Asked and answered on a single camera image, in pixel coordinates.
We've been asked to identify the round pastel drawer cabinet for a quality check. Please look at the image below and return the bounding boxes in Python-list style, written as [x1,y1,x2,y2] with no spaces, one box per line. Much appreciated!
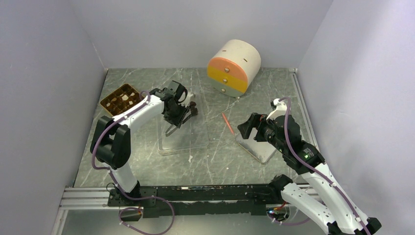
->
[207,39,261,97]

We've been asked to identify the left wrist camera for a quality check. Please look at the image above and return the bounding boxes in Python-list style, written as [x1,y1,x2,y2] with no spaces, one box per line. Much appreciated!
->
[167,80,188,104]

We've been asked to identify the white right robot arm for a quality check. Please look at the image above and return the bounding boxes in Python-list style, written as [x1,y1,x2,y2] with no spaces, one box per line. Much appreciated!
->
[237,97,382,235]

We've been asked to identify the gold chocolate tin box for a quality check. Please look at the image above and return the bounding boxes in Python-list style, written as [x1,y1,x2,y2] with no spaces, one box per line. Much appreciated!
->
[100,84,144,116]

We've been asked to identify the aluminium frame rail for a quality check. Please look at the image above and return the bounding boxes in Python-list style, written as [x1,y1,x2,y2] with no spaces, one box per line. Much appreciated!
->
[51,187,110,235]

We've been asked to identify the silver tin lid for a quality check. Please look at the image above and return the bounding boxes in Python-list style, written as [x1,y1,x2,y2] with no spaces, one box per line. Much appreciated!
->
[235,130,276,164]

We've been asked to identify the red pen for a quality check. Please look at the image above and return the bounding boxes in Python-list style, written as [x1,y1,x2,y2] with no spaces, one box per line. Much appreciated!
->
[221,112,235,135]

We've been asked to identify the clear plastic tray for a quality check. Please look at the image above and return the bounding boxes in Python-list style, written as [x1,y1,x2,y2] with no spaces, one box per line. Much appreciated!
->
[157,86,209,156]

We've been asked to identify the black metal tongs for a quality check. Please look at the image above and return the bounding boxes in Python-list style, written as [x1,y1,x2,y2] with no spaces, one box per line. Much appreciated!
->
[165,107,198,138]

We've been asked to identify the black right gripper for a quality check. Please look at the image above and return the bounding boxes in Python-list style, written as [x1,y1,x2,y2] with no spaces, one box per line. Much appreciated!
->
[237,112,287,153]

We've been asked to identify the brown rectangular chocolate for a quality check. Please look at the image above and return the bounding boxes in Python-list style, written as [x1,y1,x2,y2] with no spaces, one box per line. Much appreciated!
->
[191,109,198,116]

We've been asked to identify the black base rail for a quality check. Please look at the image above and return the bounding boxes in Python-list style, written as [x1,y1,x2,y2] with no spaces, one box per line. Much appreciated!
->
[107,184,284,218]

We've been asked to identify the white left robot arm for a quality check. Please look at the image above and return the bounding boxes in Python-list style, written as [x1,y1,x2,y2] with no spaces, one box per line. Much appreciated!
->
[90,89,196,206]

